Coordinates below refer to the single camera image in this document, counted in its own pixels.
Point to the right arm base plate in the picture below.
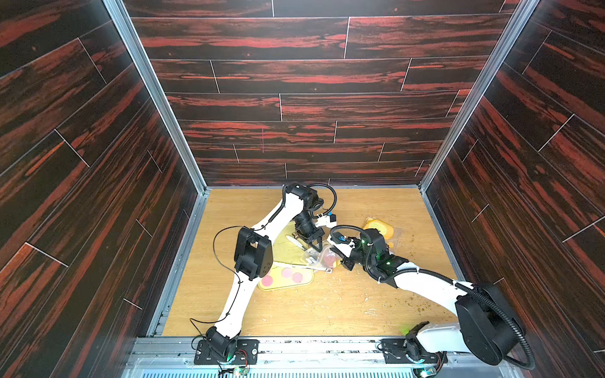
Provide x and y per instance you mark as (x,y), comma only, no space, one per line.
(404,351)

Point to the pink round cookie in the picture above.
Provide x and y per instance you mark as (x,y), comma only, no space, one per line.
(297,277)
(286,272)
(267,281)

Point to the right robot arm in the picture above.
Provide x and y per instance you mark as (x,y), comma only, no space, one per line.
(486,327)

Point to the clear resealable bag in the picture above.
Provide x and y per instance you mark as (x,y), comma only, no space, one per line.
(329,258)

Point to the yellow plastic tray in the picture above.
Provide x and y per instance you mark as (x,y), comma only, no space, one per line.
(287,255)

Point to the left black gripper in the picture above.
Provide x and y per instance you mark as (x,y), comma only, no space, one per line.
(317,235)

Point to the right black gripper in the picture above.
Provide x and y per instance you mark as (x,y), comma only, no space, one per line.
(350,257)

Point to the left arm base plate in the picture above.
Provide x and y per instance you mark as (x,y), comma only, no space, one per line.
(231,352)

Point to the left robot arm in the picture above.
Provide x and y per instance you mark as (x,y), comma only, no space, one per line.
(310,207)

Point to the metal tongs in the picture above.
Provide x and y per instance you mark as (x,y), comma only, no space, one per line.
(310,257)

